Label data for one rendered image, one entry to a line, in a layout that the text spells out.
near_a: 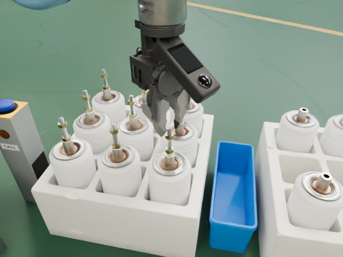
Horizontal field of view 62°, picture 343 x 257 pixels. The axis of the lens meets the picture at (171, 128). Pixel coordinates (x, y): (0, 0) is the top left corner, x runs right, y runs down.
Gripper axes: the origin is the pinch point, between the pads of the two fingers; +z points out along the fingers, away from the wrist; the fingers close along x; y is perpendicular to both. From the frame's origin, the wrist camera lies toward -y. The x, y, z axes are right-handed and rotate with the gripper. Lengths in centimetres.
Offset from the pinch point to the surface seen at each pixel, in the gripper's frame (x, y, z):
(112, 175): 10.7, 7.1, 11.3
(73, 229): 20.2, 14.8, 30.2
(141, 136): -1.3, 12.7, 10.5
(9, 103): 20.0, 34.7, 2.2
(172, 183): 2.7, -3.2, 11.3
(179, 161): -1.9, -0.4, 9.8
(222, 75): -81, 51, 35
